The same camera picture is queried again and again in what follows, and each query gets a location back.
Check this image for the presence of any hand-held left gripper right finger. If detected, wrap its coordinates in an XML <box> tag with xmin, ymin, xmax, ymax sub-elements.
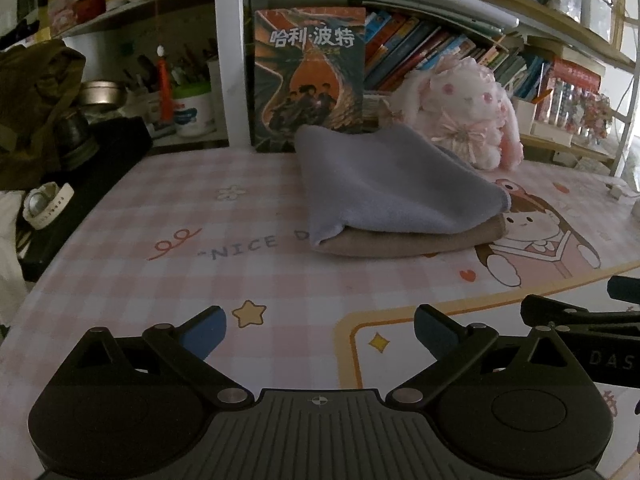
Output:
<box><xmin>385</xmin><ymin>304</ymin><xmax>581</xmax><ymax>407</ymax></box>

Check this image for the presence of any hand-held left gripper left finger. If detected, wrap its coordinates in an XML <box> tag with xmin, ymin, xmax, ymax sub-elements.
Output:
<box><xmin>65</xmin><ymin>305</ymin><xmax>256</xmax><ymax>408</ymax></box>

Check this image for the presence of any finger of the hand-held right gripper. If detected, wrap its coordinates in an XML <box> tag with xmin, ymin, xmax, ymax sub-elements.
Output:
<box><xmin>520</xmin><ymin>294</ymin><xmax>640</xmax><ymax>338</ymax></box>
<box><xmin>606</xmin><ymin>275</ymin><xmax>640</xmax><ymax>303</ymax></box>

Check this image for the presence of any lavender and beige sweater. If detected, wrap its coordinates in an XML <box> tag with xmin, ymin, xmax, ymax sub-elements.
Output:
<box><xmin>294</xmin><ymin>124</ymin><xmax>512</xmax><ymax>259</ymax></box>

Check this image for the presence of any pink checked printed table mat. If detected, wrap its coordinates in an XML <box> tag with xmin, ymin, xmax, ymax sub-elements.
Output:
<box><xmin>0</xmin><ymin>147</ymin><xmax>640</xmax><ymax>411</ymax></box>

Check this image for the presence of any white flat box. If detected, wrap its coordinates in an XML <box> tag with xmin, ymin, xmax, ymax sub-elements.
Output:
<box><xmin>530</xmin><ymin>120</ymin><xmax>573</xmax><ymax>147</ymax></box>

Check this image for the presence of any pink flower bouquet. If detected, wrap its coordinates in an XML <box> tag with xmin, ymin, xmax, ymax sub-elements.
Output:
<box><xmin>575</xmin><ymin>92</ymin><xmax>613</xmax><ymax>146</ymax></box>

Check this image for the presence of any black case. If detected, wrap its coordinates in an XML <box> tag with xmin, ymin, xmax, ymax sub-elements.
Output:
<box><xmin>15</xmin><ymin>116</ymin><xmax>153</xmax><ymax>281</ymax></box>

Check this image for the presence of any white pen box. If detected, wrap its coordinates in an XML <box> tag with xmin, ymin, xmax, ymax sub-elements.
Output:
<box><xmin>510</xmin><ymin>95</ymin><xmax>538</xmax><ymax>133</ymax></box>

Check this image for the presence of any white wristwatch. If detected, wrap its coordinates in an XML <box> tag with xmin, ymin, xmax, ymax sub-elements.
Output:
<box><xmin>22</xmin><ymin>182</ymin><xmax>75</xmax><ymax>231</ymax></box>

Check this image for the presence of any white jar with green lid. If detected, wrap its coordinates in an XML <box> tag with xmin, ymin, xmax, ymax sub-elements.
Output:
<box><xmin>172</xmin><ymin>85</ymin><xmax>217</xmax><ymax>137</ymax></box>

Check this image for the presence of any red boxed book set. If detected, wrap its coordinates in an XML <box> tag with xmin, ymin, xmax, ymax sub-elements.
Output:
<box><xmin>542</xmin><ymin>57</ymin><xmax>601</xmax><ymax>123</ymax></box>

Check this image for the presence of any pink and white plush rabbit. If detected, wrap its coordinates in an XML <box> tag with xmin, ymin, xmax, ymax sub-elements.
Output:
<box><xmin>389</xmin><ymin>55</ymin><xmax>525</xmax><ymax>170</ymax></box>

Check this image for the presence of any dark round vessel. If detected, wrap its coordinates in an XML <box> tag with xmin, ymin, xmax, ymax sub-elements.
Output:
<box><xmin>52</xmin><ymin>107</ymin><xmax>96</xmax><ymax>168</ymax></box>

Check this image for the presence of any red tassel ornament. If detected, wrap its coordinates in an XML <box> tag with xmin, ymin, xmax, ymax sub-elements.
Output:
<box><xmin>156</xmin><ymin>46</ymin><xmax>173</xmax><ymax>123</ymax></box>

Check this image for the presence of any round metal tin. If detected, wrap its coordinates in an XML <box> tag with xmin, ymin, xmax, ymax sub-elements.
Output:
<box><xmin>79</xmin><ymin>80</ymin><xmax>126</xmax><ymax>107</ymax></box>

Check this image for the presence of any bundle of pens and brushes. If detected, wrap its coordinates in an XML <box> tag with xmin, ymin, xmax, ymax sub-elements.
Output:
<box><xmin>122</xmin><ymin>42</ymin><xmax>218</xmax><ymax>93</ymax></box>

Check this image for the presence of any white shelf unit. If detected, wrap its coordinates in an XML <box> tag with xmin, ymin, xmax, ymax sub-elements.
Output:
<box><xmin>60</xmin><ymin>0</ymin><xmax>640</xmax><ymax>178</ymax></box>

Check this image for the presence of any large illustrated book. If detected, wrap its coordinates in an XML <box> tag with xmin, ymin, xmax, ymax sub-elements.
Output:
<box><xmin>251</xmin><ymin>7</ymin><xmax>367</xmax><ymax>153</ymax></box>

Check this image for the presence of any clear plastic container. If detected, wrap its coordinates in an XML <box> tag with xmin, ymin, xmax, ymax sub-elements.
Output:
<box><xmin>580</xmin><ymin>0</ymin><xmax>613</xmax><ymax>36</ymax></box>

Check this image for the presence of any olive brown bag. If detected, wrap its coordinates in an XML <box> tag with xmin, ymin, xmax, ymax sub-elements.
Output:
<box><xmin>0</xmin><ymin>40</ymin><xmax>87</xmax><ymax>191</ymax></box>

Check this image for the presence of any row of colourful books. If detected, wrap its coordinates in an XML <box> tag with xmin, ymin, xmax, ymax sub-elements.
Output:
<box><xmin>364</xmin><ymin>9</ymin><xmax>551</xmax><ymax>106</ymax></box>

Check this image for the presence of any silver tablet computer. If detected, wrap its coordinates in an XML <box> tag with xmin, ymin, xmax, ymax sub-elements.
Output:
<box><xmin>349</xmin><ymin>0</ymin><xmax>520</xmax><ymax>36</ymax></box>

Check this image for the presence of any red tin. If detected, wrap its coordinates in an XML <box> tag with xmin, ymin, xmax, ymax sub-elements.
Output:
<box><xmin>70</xmin><ymin>0</ymin><xmax>107</xmax><ymax>23</ymax></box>

